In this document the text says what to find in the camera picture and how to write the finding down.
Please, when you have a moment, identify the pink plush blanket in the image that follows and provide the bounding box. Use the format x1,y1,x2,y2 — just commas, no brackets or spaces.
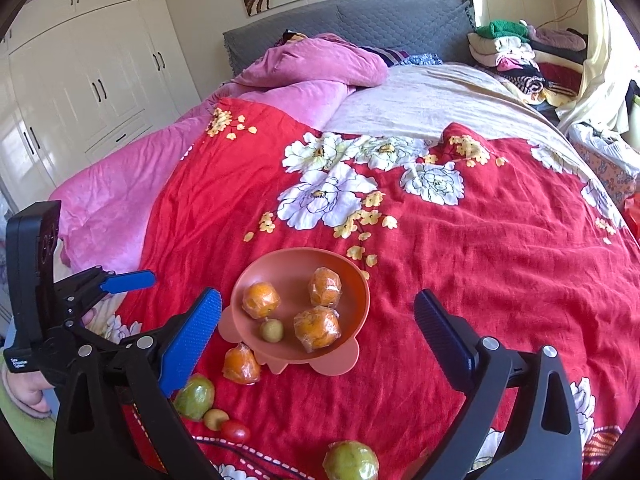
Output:
47,32,390,268

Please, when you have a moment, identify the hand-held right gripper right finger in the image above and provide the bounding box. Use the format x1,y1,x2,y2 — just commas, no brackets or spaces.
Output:
414,289,583,480

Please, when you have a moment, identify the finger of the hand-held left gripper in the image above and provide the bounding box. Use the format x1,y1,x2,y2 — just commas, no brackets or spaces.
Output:
52,267,157,313
62,310,121,346

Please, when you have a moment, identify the dark striped pillow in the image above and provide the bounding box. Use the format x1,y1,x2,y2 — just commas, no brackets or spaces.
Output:
360,46,408,67

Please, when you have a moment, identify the brown patterned fabric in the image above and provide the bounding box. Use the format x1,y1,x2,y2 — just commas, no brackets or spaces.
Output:
572,140,640,206

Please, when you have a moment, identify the person's left hand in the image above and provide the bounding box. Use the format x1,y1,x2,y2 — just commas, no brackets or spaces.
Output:
10,374,53,416

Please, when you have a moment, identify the pile of folded clothes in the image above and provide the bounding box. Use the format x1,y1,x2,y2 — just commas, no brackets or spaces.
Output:
467,20,591,106

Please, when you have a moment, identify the person's left forearm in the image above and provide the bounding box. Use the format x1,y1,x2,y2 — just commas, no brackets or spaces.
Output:
0,385,56,478

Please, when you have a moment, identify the cream curtain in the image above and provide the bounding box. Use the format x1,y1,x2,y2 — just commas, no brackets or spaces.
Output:
555,0,640,136

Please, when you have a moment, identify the pink plastic bowl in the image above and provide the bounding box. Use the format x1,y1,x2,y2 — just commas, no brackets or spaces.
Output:
217,249,372,376

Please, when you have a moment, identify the white wardrobe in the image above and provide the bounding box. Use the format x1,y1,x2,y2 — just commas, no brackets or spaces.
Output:
0,0,203,211

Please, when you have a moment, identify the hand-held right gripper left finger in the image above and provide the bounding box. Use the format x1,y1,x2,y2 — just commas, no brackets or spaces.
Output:
52,287,223,480

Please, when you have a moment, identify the red floral blanket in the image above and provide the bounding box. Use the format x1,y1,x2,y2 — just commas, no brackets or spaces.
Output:
117,97,633,480

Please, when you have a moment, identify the plastic orange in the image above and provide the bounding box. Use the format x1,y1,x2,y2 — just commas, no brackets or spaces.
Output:
293,306,343,352
307,266,343,308
242,281,282,320
222,342,262,386

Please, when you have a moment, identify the red tomato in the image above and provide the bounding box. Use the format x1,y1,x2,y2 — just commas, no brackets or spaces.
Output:
220,420,252,443

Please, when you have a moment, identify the beige plush bedsheet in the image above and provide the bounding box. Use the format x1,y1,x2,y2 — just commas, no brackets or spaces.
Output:
322,62,596,181

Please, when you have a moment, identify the small round olive fruit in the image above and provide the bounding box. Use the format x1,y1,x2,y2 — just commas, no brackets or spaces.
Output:
259,318,285,344
203,408,231,432

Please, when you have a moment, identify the grey quilted headboard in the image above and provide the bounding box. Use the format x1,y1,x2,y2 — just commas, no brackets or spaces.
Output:
222,0,476,83

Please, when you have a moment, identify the large green citrus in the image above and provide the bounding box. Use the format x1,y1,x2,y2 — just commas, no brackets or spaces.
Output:
173,373,216,422

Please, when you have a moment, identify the small green citrus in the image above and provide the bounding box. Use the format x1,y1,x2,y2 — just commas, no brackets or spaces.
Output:
322,440,380,480

